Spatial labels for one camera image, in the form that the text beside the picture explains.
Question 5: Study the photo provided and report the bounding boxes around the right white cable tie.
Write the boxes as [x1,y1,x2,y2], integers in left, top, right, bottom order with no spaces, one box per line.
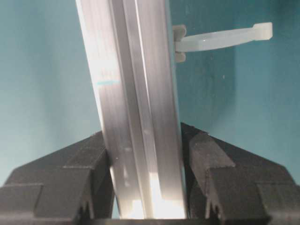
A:
[172,22,273,63]

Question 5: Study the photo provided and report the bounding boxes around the large aluminium extrusion rail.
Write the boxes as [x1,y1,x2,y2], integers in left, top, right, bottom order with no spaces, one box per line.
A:
[76,0,188,219]

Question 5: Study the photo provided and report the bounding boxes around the teal table cloth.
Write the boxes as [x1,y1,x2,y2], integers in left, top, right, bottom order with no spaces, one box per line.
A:
[0,0,300,183]

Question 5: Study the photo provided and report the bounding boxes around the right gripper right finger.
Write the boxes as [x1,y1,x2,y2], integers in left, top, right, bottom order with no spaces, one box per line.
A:
[181,123,300,225]

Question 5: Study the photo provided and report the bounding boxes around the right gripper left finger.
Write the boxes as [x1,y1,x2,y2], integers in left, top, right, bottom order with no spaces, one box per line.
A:
[0,132,114,225]

